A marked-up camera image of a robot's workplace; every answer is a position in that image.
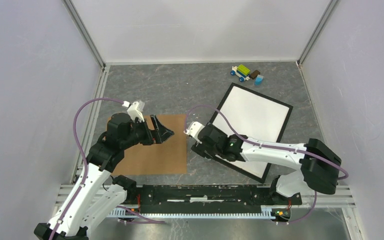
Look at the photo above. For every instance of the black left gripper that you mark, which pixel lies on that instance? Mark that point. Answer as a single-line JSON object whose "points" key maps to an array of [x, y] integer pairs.
{"points": [[158, 136]]}

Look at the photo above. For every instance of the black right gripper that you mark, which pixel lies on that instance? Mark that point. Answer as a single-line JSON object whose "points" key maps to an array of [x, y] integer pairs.
{"points": [[200, 149]]}

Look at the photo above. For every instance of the brown cardboard backing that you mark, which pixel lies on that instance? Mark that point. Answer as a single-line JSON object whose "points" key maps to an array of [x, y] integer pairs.
{"points": [[169, 157]]}

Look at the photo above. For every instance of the black picture frame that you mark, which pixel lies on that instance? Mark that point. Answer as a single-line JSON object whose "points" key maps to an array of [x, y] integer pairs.
{"points": [[209, 171]]}

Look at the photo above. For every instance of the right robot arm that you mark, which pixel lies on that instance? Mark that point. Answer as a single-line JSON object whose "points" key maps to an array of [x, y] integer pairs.
{"points": [[315, 166]]}

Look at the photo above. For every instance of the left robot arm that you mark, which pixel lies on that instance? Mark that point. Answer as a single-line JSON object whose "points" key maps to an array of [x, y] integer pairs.
{"points": [[102, 158]]}

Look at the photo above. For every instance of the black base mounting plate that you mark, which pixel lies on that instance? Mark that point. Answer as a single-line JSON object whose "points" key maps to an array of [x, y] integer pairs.
{"points": [[206, 199]]}

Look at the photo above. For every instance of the blue toy brick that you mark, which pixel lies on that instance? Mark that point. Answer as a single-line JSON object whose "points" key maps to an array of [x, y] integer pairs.
{"points": [[258, 80]]}

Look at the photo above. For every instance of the toy brick car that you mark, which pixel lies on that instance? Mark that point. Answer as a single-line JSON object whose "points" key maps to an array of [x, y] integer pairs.
{"points": [[242, 72]]}

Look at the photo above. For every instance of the brown toy brick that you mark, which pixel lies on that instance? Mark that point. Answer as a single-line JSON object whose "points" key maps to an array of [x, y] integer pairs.
{"points": [[254, 74]]}

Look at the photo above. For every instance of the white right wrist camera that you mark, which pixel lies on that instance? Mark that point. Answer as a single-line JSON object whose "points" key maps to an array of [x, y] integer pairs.
{"points": [[193, 130]]}

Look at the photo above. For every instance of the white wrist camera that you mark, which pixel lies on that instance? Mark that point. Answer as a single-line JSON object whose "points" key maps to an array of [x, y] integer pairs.
{"points": [[135, 110], [193, 130]]}

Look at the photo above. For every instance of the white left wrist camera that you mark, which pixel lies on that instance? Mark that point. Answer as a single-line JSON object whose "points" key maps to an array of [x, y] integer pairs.
{"points": [[135, 110]]}

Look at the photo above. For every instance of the aluminium rail frame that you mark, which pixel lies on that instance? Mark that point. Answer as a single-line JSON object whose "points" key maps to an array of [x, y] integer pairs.
{"points": [[77, 197]]}

